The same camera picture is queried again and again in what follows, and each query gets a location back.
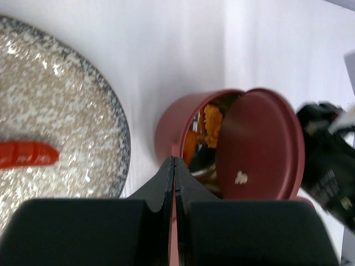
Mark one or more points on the speckled ceramic plate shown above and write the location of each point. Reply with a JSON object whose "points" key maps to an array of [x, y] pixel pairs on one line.
{"points": [[49, 92]]}

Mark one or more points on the dark red lid front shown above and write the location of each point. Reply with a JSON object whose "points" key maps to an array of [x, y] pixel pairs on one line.
{"points": [[260, 151]]}

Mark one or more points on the red sausage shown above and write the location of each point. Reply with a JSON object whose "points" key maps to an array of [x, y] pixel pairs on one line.
{"points": [[27, 153]]}

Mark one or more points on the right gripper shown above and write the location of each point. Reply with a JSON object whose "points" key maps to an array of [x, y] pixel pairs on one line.
{"points": [[329, 166]]}

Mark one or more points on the orange shredded food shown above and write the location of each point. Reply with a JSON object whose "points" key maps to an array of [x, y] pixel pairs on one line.
{"points": [[211, 124]]}

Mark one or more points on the dark red lunch container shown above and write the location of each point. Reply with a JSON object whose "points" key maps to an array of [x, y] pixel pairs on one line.
{"points": [[185, 114]]}

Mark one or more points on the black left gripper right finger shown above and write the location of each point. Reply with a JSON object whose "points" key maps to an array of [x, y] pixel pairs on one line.
{"points": [[213, 231]]}

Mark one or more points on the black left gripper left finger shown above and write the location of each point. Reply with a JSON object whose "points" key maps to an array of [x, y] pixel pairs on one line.
{"points": [[131, 231]]}

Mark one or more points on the orange fried chicken piece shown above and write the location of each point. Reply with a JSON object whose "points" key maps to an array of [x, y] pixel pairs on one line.
{"points": [[189, 146]]}

